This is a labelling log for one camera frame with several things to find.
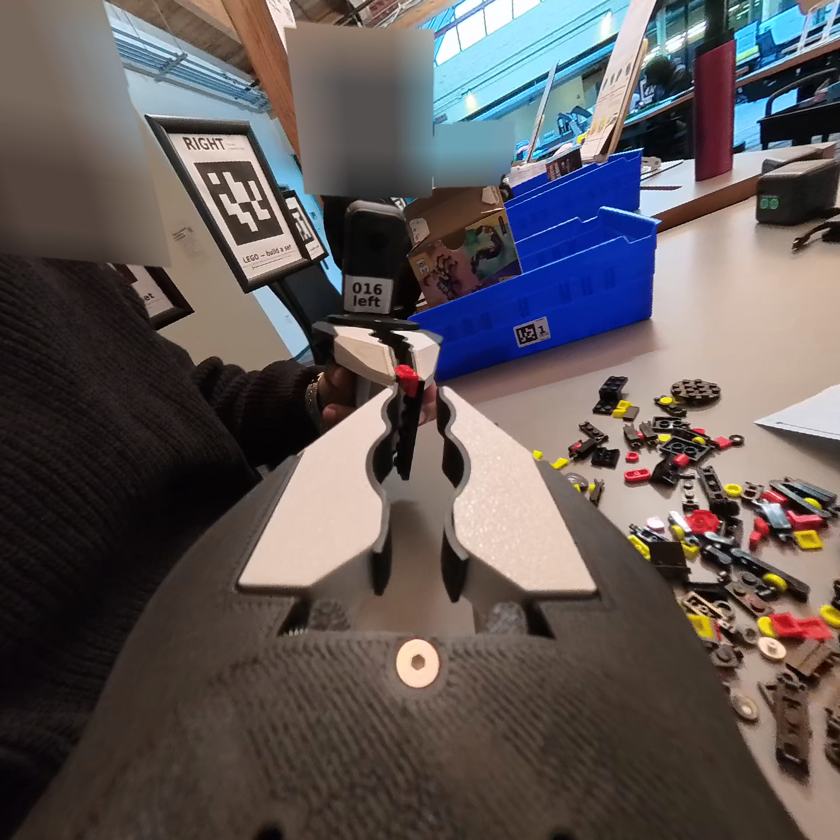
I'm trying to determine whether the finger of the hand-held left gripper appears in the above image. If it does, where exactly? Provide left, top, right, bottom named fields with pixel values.
left=410, top=331, right=443, bottom=385
left=333, top=328, right=403, bottom=378

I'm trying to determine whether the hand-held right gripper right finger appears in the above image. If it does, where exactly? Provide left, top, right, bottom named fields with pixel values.
left=438, top=386, right=599, bottom=601

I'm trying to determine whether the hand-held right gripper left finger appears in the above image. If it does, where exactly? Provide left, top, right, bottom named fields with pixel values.
left=238, top=386, right=403, bottom=595

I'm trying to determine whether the long black lego plate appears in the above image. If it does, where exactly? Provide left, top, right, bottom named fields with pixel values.
left=392, top=387, right=427, bottom=481

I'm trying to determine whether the blue tagged storage bin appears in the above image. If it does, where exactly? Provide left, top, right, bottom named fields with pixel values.
left=407, top=206, right=660, bottom=383

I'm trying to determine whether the pile of lego pieces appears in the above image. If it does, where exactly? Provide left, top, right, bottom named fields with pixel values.
left=532, top=375, right=840, bottom=782

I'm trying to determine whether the person's left forearm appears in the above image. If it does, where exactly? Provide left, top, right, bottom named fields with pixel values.
left=190, top=356, right=324, bottom=473

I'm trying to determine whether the yellow lego box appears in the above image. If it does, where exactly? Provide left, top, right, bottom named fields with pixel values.
left=403, top=187, right=524, bottom=309

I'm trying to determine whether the open lego instruction booklet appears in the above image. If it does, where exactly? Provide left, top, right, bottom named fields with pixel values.
left=753, top=386, right=840, bottom=442

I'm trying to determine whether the person's left hand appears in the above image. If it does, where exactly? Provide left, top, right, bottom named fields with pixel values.
left=319, top=369, right=370, bottom=431

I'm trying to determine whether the small black framed sign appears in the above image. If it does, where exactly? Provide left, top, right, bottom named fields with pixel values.
left=281, top=189, right=329, bottom=265
left=110, top=262, right=196, bottom=331

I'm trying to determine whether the large black framed sign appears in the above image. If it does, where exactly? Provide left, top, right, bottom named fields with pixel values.
left=146, top=115, right=311, bottom=294

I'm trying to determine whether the blue plastic storage bin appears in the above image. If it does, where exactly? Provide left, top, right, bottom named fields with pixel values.
left=504, top=148, right=645, bottom=214

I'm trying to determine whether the wooden beam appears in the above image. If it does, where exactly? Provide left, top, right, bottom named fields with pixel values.
left=220, top=0, right=309, bottom=155

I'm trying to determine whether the cardboard sign board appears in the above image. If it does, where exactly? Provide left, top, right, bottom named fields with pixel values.
left=581, top=0, right=657, bottom=164

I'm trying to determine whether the brown wooden desk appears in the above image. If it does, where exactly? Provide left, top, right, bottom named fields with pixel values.
left=640, top=141, right=840, bottom=231

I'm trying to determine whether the maroon water bottle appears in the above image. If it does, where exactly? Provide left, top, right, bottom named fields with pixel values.
left=693, top=10, right=739, bottom=182

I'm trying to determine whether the black box with green rings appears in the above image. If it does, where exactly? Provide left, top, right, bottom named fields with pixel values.
left=755, top=157, right=840, bottom=227

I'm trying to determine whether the black power adapter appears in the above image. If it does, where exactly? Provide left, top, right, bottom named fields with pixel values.
left=791, top=220, right=840, bottom=253

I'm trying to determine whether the grey box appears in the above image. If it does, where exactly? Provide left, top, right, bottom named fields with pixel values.
left=761, top=141, right=837, bottom=173

